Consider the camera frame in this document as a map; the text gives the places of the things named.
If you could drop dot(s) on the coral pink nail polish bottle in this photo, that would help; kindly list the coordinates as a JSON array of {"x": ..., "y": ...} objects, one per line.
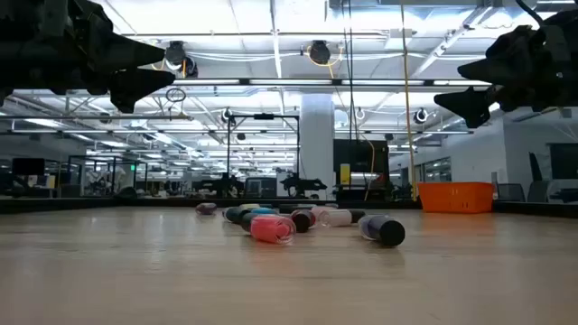
[{"x": 271, "y": 229}]

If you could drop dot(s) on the large black screen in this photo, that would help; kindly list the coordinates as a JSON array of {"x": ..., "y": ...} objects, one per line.
[{"x": 564, "y": 160}]

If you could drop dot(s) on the white pillar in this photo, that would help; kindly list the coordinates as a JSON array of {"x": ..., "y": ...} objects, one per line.
[{"x": 316, "y": 135}]

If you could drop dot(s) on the teal blue nail polish bottle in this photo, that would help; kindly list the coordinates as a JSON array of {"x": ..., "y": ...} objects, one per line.
[{"x": 235, "y": 215}]

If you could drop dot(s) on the gray mesh chair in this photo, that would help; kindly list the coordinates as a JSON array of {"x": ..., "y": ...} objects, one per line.
[
  {"x": 511, "y": 192},
  {"x": 538, "y": 192}
]

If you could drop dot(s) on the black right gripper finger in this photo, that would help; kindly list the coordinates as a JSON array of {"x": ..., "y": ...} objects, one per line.
[
  {"x": 483, "y": 72},
  {"x": 474, "y": 104}
]

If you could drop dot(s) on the cream yellow nail polish bottle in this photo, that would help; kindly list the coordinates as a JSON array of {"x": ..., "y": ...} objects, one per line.
[{"x": 249, "y": 207}]

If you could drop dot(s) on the black table frame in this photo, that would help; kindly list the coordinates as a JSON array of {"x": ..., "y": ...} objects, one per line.
[{"x": 90, "y": 205}]

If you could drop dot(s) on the orange plastic basket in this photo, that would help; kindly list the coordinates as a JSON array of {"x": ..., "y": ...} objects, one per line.
[{"x": 456, "y": 198}]

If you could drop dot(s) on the black background robot arm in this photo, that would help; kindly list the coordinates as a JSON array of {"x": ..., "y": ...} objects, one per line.
[
  {"x": 300, "y": 184},
  {"x": 223, "y": 186}
]

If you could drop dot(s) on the clear nail polish bottle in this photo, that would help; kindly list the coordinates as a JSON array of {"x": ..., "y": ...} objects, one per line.
[{"x": 336, "y": 218}]

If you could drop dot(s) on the black cabinet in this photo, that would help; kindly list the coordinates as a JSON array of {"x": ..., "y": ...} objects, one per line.
[{"x": 361, "y": 153}]

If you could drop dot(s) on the mauve nail polish bottle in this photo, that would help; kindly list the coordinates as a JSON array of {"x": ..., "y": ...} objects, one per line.
[{"x": 205, "y": 208}]

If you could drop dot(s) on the pale green nail polish bottle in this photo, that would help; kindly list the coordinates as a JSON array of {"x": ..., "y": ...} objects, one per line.
[{"x": 332, "y": 205}]

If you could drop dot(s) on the purple nail polish bottle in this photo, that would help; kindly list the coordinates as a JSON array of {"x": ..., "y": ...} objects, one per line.
[{"x": 384, "y": 230}]

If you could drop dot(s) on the yellow sign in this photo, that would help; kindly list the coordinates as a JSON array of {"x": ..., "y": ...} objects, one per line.
[{"x": 345, "y": 174}]

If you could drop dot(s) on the dark red nail polish bottle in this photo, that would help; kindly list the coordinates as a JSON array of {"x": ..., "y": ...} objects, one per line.
[{"x": 301, "y": 220}]

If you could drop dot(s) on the small black monitor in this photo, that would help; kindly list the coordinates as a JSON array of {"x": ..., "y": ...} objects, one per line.
[{"x": 28, "y": 166}]

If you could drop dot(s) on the nude pink nail polish bottle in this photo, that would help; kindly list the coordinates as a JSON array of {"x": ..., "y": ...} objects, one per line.
[{"x": 323, "y": 210}]

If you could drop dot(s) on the black frame stand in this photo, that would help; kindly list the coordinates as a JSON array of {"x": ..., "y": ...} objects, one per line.
[{"x": 264, "y": 116}]

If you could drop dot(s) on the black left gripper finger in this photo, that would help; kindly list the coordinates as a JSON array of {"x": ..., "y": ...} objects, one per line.
[
  {"x": 131, "y": 52},
  {"x": 131, "y": 86}
]

